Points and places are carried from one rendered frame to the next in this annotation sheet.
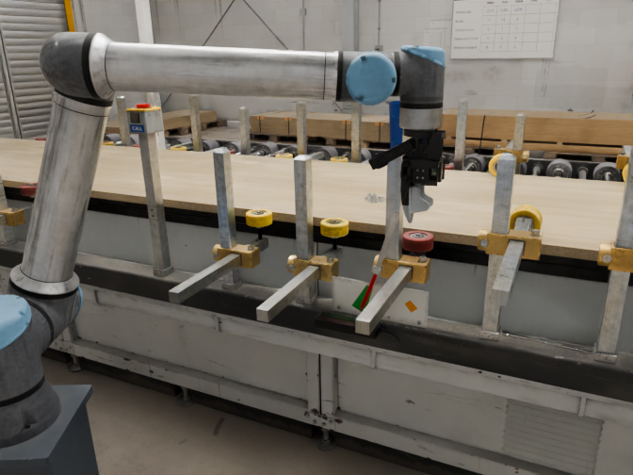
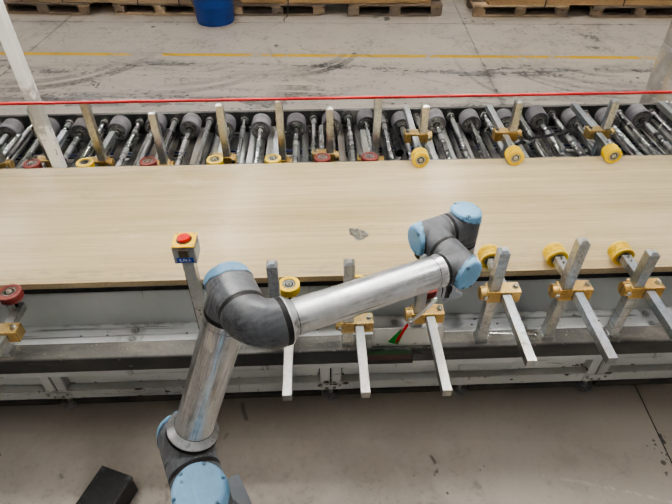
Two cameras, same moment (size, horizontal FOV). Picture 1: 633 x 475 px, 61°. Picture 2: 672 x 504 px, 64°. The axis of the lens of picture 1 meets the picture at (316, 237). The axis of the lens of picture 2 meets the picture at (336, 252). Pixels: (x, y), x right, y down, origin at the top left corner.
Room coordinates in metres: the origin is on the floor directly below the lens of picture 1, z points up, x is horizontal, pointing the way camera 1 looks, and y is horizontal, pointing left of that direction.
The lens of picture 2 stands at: (0.27, 0.66, 2.28)
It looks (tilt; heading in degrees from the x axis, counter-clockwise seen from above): 41 degrees down; 332
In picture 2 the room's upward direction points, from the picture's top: straight up
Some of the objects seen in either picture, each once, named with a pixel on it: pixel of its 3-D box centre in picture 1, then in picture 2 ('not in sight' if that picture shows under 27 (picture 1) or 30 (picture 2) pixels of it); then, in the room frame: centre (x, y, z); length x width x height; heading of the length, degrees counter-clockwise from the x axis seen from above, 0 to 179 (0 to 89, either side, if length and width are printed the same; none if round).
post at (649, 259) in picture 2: not in sight; (627, 301); (0.95, -0.87, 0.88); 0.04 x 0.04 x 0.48; 65
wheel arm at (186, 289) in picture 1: (224, 267); (289, 344); (1.39, 0.26, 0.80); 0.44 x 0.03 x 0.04; 155
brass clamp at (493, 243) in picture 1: (509, 242); (498, 292); (1.15, -0.44, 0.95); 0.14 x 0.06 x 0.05; 65
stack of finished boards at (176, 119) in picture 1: (156, 122); not in sight; (9.47, 2.73, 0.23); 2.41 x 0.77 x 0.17; 153
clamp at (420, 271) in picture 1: (401, 267); (423, 313); (1.26, -0.22, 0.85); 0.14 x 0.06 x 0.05; 65
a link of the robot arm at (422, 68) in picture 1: (421, 76); (463, 225); (1.17, -0.22, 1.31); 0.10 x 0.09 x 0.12; 89
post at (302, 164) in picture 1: (304, 243); (348, 310); (1.38, 0.03, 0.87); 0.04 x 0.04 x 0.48; 65
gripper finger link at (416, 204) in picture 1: (416, 205); (452, 294); (1.15, -0.22, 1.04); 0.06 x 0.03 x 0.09; 65
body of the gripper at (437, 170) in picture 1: (422, 156); not in sight; (1.16, -0.23, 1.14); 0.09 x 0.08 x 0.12; 65
